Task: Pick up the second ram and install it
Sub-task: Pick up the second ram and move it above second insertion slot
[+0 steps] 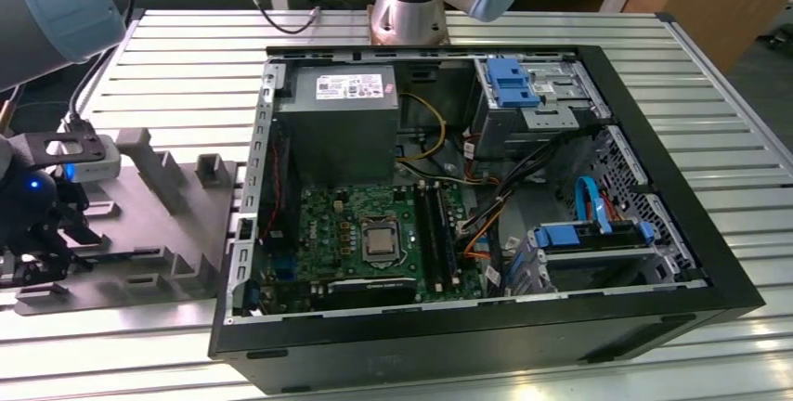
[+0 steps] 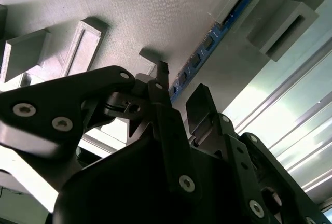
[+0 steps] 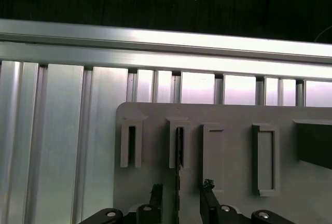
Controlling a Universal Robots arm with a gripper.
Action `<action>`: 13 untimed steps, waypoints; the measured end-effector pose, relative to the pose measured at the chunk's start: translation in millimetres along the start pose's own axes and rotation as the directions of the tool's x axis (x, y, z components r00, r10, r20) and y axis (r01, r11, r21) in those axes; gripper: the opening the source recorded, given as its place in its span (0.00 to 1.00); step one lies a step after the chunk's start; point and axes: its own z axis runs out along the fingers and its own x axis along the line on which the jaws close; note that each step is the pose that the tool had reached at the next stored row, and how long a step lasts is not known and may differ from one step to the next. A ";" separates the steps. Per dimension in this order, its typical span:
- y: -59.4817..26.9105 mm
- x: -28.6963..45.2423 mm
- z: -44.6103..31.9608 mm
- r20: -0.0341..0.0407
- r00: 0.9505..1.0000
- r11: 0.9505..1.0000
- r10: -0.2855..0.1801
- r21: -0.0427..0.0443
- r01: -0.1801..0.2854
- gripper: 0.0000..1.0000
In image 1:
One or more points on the grey parts rack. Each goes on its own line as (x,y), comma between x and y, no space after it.
(155,234)

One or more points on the black CPU socket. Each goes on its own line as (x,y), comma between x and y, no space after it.
(381,262)

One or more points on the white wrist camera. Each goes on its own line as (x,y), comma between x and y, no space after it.
(93,164)

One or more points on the hard disk in blue carrier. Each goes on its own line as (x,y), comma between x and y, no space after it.
(557,237)

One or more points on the brown wooden cabinet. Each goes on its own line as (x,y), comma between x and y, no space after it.
(712,2)

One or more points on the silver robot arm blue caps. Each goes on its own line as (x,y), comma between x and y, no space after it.
(38,25)

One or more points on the silver CPU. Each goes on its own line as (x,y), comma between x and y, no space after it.
(380,239)

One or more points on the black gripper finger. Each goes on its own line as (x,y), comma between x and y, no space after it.
(46,262)
(81,236)

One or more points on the silver metal drive cage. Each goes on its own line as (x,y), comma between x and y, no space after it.
(496,132)

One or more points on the dark RAM stick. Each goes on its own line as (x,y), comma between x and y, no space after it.
(446,234)

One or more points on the grey power supply box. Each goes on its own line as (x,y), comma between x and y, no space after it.
(341,141)

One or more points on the blue video port connector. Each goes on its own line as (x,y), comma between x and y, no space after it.
(254,299)

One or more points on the blue plastic disk carrier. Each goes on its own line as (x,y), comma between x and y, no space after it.
(512,94)

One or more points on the silver disk bay cage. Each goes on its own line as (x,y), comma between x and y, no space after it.
(595,254)

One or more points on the black case fan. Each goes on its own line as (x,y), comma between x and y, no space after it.
(273,173)

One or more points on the black case latch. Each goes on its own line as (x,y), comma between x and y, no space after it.
(246,229)

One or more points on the black open PC case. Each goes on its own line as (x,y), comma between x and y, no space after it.
(496,350)

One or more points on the green Dell motherboard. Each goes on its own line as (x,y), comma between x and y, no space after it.
(322,220)

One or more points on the cream four-pin power socket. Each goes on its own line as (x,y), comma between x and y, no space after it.
(338,206)

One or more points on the black Nvidia graphics card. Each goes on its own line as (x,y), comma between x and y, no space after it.
(372,287)

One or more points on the black RAM slot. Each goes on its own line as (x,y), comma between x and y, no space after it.
(429,234)

